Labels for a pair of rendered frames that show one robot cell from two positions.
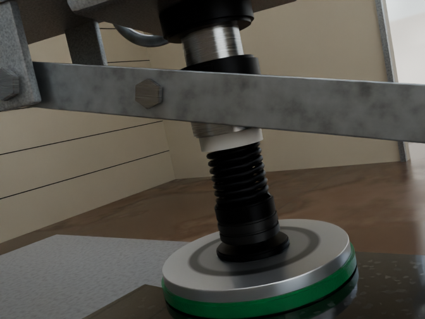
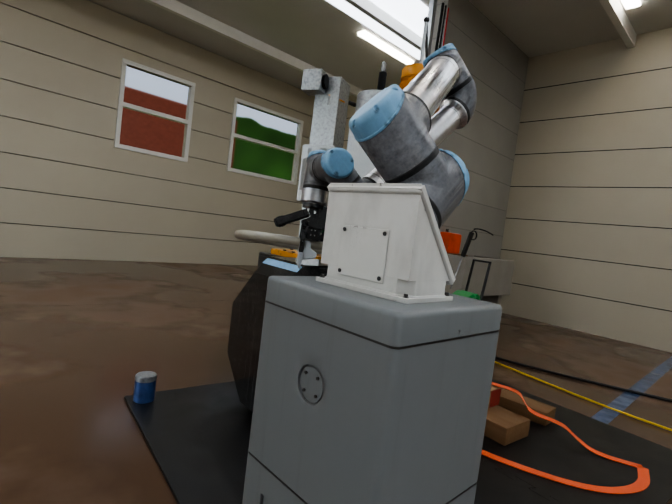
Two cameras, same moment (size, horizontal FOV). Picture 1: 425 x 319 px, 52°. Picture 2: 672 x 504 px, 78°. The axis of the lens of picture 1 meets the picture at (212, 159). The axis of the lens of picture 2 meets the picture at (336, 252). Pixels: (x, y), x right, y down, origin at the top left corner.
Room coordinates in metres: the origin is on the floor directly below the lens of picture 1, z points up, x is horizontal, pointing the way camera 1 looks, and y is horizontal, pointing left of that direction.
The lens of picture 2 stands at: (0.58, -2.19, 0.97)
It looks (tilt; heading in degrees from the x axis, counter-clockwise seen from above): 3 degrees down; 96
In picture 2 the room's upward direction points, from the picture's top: 7 degrees clockwise
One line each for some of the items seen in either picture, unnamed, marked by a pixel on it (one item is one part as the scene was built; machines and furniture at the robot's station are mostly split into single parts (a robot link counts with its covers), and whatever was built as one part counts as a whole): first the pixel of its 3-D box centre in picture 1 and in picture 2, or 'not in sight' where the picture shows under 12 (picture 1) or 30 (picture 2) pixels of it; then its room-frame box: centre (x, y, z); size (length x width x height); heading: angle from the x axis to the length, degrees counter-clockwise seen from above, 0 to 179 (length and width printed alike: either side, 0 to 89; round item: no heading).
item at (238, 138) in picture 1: (229, 130); not in sight; (0.48, -0.02, 0.97); 0.07 x 0.07 x 0.04
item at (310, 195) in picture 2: not in sight; (314, 198); (0.35, -0.85, 1.07); 0.10 x 0.09 x 0.05; 102
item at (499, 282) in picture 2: not in sight; (465, 288); (1.72, 3.23, 0.43); 1.30 x 0.62 x 0.86; 50
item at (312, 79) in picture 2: not in sight; (315, 82); (-0.02, 0.77, 2.00); 0.20 x 0.18 x 0.15; 134
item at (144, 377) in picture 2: not in sight; (145, 387); (-0.49, -0.27, 0.08); 0.10 x 0.10 x 0.13
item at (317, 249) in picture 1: (253, 253); not in sight; (0.48, -0.02, 0.82); 0.21 x 0.21 x 0.01
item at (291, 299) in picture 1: (254, 256); not in sight; (0.48, -0.02, 0.82); 0.22 x 0.22 x 0.04
